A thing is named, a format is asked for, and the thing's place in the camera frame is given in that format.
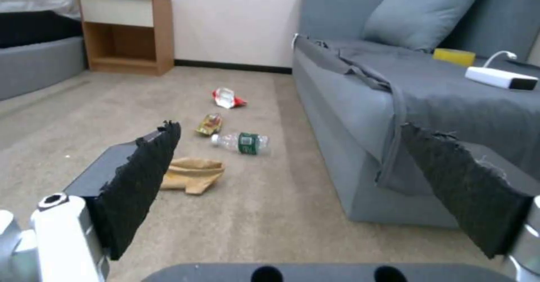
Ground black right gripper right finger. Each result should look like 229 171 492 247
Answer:
399 122 540 282

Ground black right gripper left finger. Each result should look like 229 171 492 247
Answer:
0 120 182 282

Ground crumpled brown paper bag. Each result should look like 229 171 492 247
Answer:
159 157 226 196

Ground grey fabric sofa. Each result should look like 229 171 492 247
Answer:
291 0 540 231

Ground yellow crumpled snack wrapper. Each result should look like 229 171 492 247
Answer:
194 113 225 136

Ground white power bank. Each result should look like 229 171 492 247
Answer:
465 66 540 91

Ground clear plastic bottle green label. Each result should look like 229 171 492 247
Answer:
210 132 271 156

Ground yellow tape roll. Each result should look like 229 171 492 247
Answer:
433 48 478 67

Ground red white snack wrapper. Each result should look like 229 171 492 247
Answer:
211 87 248 109

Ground dark grey cloth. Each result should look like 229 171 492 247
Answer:
294 35 540 197

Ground wooden bedside cabinet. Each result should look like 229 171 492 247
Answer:
75 0 175 76

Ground grey upholstered bed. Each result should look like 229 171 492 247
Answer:
0 8 87 102

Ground grey sofa cushion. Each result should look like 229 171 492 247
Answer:
360 0 491 52

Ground white charging cable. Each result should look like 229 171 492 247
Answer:
480 51 519 69

